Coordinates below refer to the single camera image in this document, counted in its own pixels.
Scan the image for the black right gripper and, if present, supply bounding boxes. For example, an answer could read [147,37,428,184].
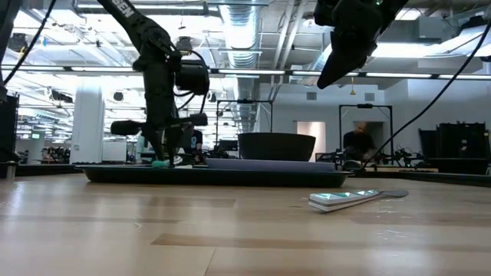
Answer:
[313,0,410,90]

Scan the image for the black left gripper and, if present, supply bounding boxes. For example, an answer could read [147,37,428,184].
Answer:
[110,57,209,162]

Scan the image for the silver spoon teal handle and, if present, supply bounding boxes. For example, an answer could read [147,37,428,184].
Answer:
[151,155,194,169]

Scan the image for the black bowl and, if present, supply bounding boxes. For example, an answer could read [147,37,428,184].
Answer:
[237,132,317,163]

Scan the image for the dark green plastic tray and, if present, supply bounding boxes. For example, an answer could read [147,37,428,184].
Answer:
[74,163,354,189]

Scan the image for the person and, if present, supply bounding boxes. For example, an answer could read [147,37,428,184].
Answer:
[183,128,204,164]
[342,121,379,162]

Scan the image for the long ceiling light strip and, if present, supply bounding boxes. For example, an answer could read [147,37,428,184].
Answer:
[364,71,433,80]

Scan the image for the white building column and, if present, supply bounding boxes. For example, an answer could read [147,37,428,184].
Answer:
[70,84,106,165]

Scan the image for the black background robot arms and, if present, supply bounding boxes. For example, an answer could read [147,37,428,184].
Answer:
[316,147,425,170]

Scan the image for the black storage crate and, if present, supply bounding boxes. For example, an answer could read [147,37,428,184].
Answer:
[417,121,491,176]

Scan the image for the black metal rig frame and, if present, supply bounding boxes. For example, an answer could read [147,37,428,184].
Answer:
[215,99,274,136]
[338,103,394,162]

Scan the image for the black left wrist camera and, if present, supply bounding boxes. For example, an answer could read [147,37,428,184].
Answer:
[174,59,211,96]

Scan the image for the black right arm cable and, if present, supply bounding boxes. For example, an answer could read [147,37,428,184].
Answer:
[361,22,491,169]

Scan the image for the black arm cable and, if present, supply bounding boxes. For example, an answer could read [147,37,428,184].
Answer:
[361,22,491,169]
[0,0,58,87]

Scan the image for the silver ventilation duct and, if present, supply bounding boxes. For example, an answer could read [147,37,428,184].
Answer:
[219,0,262,71]

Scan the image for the knife with patterned white handle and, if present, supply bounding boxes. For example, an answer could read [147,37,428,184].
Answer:
[308,189,410,213]

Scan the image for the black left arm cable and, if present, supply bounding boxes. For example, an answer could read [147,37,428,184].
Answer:
[0,0,58,87]

